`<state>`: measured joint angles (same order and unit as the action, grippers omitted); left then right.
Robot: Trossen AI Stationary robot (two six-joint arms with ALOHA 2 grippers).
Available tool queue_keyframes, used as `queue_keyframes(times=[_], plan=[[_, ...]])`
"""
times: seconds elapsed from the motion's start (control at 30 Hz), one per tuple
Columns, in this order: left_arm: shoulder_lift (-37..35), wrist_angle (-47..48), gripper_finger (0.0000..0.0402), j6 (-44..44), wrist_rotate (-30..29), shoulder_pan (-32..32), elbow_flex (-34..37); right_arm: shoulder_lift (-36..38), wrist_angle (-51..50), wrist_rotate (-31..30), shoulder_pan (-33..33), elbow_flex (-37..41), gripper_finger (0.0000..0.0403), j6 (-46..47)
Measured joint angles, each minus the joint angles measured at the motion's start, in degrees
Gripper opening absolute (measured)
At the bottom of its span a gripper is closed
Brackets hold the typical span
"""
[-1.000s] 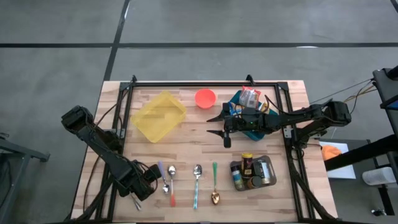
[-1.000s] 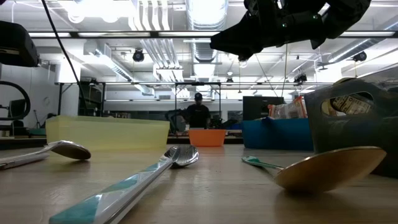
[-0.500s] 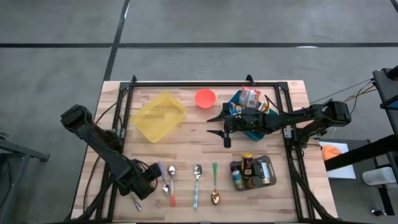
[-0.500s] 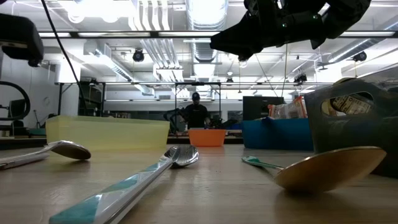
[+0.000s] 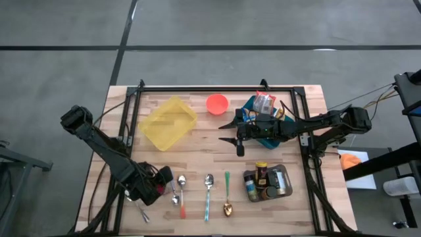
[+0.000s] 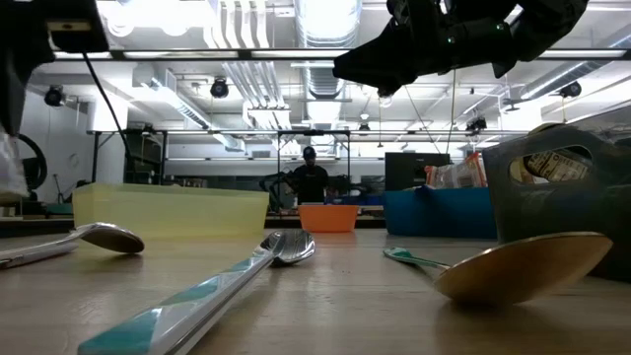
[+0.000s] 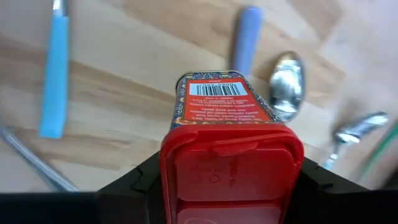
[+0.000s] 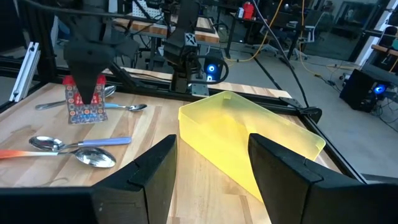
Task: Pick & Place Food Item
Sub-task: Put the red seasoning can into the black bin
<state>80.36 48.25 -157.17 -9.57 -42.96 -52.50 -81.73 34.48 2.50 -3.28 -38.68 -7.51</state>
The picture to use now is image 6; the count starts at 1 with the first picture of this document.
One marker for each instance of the white translucent plastic piece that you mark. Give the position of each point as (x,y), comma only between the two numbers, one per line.
(12,163)

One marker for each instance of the grey plastic caddy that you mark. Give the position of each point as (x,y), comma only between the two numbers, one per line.
(542,212)

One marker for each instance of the black background workbench frame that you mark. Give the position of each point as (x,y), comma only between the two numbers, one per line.
(222,132)

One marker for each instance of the red and silver snack bag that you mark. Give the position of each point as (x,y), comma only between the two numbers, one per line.
(458,172)

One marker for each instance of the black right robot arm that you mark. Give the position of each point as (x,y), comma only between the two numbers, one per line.
(547,24)

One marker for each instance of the person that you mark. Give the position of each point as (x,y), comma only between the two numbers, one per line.
(309,182)

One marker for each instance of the black overhead rig beam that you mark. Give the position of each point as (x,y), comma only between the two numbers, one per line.
(197,53)

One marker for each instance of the yellow lid glass jar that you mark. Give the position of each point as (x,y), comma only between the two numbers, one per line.
(557,165)

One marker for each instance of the black cabinet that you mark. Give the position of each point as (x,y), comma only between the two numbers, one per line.
(414,170)

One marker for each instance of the orange plastic bowl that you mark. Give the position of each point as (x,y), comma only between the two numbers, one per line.
(328,218)

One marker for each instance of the teal blue plastic tray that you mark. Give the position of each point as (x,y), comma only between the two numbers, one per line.
(439,212)

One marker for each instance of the black ceiling spotlight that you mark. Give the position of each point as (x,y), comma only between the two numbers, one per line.
(54,96)
(219,88)
(571,89)

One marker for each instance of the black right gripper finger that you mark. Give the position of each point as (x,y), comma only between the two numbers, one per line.
(374,64)

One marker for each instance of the yellow translucent plastic bin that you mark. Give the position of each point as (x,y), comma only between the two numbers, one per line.
(172,212)

